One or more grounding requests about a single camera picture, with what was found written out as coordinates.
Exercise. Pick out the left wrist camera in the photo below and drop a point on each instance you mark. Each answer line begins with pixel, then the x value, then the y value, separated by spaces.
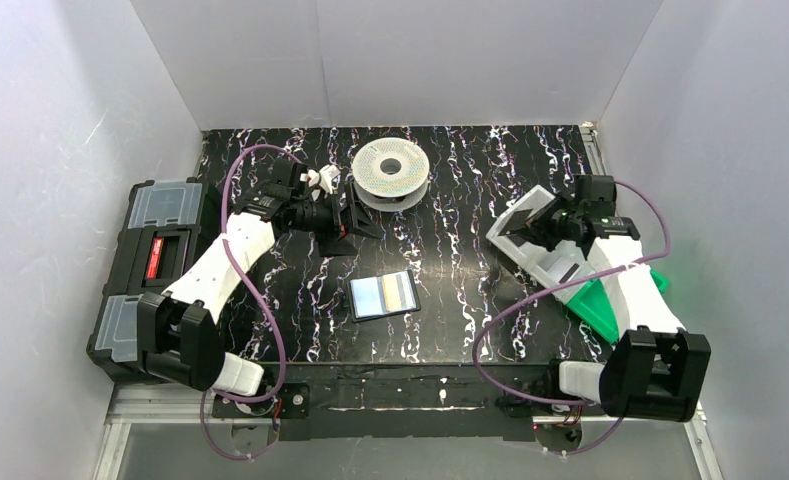
pixel 288 179

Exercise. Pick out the green plastic bin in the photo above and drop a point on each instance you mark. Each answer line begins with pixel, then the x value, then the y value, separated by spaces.
pixel 591 304

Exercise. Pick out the white plastic bin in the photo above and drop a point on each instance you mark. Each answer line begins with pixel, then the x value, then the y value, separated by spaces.
pixel 548 268

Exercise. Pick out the black plastic toolbox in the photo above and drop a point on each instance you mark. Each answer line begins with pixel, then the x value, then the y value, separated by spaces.
pixel 167 226

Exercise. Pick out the grey striped credit card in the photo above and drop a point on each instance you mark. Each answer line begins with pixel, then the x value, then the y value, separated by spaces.
pixel 398 292

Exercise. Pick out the white filament spool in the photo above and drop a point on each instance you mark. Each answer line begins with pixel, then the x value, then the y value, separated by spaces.
pixel 390 174

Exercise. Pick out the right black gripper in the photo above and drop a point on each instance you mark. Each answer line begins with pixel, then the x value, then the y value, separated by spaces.
pixel 549 227

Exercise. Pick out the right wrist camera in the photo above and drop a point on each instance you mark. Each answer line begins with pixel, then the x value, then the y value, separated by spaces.
pixel 595 194

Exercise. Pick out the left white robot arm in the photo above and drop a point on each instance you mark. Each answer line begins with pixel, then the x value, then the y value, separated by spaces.
pixel 178 333

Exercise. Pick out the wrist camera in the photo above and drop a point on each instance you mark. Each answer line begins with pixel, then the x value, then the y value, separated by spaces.
pixel 595 194
pixel 288 179

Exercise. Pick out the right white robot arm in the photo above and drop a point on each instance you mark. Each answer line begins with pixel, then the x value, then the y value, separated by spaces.
pixel 657 367

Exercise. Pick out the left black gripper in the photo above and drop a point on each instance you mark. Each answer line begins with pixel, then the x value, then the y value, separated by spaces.
pixel 340 216

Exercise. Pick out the aluminium frame rail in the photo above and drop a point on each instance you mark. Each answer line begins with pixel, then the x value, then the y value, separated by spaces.
pixel 405 427

